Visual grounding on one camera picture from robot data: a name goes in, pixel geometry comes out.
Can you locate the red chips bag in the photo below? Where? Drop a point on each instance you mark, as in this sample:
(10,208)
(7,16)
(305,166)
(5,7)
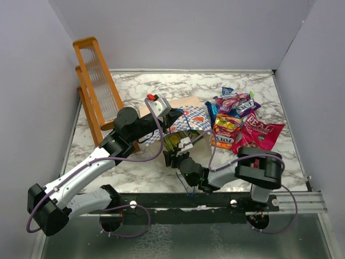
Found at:
(257,134)

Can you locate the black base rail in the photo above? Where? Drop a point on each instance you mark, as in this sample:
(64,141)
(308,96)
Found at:
(178,208)

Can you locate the small blue candy packet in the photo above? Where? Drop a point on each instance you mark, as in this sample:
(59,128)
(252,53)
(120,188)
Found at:
(227,92)

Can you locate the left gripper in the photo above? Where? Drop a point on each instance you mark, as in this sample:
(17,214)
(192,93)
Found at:
(169,120)

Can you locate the green fruit candy bag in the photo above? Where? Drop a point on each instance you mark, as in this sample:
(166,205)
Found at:
(172,140)

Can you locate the blue cookie snack pack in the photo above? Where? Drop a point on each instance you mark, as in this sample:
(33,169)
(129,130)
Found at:
(213,111)

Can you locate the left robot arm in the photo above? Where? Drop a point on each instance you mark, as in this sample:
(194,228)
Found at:
(53,205)

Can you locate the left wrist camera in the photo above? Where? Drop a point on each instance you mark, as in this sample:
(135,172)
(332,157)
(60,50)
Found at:
(159,105)

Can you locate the orange candy bag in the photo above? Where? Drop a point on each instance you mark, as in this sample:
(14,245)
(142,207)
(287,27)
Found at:
(226,129)

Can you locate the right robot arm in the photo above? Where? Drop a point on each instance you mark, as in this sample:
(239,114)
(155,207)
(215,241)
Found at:
(262,169)

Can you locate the blue checkered paper bag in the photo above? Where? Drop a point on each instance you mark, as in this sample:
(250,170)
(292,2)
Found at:
(178,121)

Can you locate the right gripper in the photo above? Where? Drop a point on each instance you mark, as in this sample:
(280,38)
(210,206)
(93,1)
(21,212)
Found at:
(171,157)

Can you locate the orange wooden rack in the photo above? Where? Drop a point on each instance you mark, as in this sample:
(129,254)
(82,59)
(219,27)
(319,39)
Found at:
(99,96)

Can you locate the purple berries candy bag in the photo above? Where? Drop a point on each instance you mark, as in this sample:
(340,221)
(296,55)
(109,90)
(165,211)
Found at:
(225,104)

